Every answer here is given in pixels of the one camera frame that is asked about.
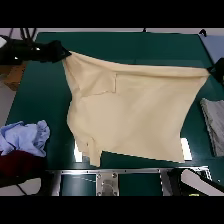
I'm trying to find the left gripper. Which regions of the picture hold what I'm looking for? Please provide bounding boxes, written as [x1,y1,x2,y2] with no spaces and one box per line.
[45,39,73,64]

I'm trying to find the cream shirt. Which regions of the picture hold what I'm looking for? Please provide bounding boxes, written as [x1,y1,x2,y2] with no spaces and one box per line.
[61,50,211,168]

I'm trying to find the light blue garment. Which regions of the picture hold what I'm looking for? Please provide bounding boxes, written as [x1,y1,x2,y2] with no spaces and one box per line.
[0,119,51,158]

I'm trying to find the dark red garment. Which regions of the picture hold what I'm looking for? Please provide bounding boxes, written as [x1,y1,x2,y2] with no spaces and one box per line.
[0,149,48,178]

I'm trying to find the grey garment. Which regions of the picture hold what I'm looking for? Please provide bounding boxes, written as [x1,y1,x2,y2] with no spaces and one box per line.
[199,97,224,158]

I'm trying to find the black cable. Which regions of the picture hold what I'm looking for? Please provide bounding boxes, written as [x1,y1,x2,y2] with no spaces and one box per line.
[19,27,38,43]

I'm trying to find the silver frame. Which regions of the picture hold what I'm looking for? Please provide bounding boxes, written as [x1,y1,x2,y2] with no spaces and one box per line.
[45,166,213,197]

